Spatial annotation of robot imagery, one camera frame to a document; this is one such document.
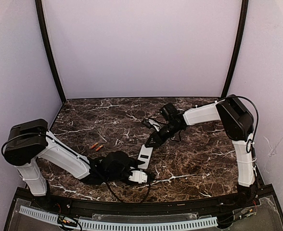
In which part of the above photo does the white remote control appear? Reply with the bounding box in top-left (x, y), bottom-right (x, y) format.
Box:
top-left (137, 145), bottom-right (154, 170)

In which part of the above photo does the white slotted cable duct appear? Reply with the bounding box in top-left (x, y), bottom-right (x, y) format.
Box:
top-left (19, 205), bottom-right (218, 231)

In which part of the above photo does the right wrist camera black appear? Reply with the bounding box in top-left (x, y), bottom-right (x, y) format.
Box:
top-left (141, 118), bottom-right (161, 131)

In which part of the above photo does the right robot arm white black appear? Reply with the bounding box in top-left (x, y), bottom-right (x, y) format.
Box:
top-left (142, 95), bottom-right (258, 187)

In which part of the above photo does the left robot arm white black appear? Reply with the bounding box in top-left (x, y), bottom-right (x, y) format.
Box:
top-left (1, 119), bottom-right (148, 196)

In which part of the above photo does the right black frame post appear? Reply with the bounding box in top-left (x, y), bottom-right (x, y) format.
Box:
top-left (220, 0), bottom-right (249, 99)

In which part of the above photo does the black front rail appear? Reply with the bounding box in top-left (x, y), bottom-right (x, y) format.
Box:
top-left (45, 194), bottom-right (243, 218)

